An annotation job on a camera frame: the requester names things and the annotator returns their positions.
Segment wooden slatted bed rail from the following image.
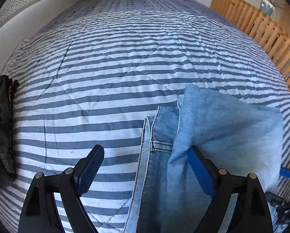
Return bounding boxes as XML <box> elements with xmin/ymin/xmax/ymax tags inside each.
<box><xmin>210</xmin><ymin>0</ymin><xmax>290</xmax><ymax>90</ymax></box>

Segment blue white striped quilt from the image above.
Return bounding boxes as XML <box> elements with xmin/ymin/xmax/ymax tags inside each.
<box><xmin>0</xmin><ymin>0</ymin><xmax>290</xmax><ymax>232</ymax></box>

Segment light blue denim jeans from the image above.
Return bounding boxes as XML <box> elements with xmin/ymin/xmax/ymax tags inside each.
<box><xmin>124</xmin><ymin>85</ymin><xmax>283</xmax><ymax>232</ymax></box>

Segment light blue plant pot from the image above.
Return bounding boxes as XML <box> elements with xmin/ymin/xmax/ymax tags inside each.
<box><xmin>259</xmin><ymin>0</ymin><xmax>285</xmax><ymax>22</ymax></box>

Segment black folded clothes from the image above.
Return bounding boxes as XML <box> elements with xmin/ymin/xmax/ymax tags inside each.
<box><xmin>0</xmin><ymin>75</ymin><xmax>19</xmax><ymax>189</ymax></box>

